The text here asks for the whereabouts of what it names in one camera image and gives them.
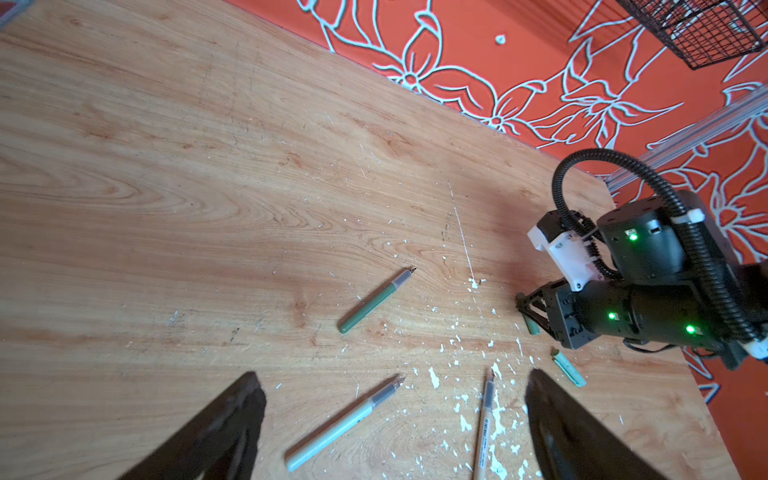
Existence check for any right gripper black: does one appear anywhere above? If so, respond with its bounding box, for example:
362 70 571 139
516 280 600 350

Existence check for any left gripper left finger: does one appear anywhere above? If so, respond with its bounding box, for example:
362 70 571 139
121 371 267 479

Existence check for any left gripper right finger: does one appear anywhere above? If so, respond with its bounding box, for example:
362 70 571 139
525 369 663 479

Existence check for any dark green pen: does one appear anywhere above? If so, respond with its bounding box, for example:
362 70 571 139
337 267 417 335

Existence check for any dark green pen cap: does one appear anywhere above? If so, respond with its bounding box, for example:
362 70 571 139
523 314 541 336

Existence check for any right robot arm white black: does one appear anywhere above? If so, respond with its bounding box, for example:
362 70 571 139
516 191 767 370

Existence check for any light green pen cap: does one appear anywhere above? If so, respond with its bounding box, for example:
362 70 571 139
551 349 587 388

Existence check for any beige pen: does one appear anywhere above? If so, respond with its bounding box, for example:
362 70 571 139
472 370 496 480

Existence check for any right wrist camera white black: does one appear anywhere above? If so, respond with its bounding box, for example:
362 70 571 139
528 210 605 292

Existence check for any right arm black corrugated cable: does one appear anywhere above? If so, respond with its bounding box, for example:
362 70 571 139
551 148 768 349

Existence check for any black wire basket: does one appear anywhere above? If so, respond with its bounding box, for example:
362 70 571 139
618 0 767 70

